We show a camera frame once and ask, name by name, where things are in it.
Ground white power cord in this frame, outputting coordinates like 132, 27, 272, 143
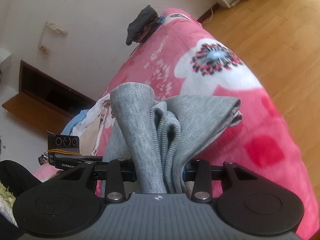
202, 6, 216, 23

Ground pink padded jacket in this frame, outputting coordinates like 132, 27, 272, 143
33, 164, 61, 182

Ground light blue garment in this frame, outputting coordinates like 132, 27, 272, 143
61, 109, 88, 135

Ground beige garment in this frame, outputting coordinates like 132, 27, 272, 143
80, 119, 100, 155

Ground wooden door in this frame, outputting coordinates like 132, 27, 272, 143
2, 61, 95, 134

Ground brown folded clothes in stack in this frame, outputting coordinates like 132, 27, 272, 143
135, 15, 165, 43

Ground pink floral blanket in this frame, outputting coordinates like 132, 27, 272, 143
94, 8, 313, 239

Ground wall hook rack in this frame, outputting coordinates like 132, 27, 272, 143
37, 21, 68, 55

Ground black folded garment on stack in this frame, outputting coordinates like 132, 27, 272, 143
126, 5, 158, 46

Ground white garment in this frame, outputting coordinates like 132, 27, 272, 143
71, 93, 110, 137

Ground left green sleeve forearm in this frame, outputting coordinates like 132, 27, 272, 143
1, 160, 42, 227

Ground grey sweatpants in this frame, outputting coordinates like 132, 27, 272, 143
103, 82, 242, 193

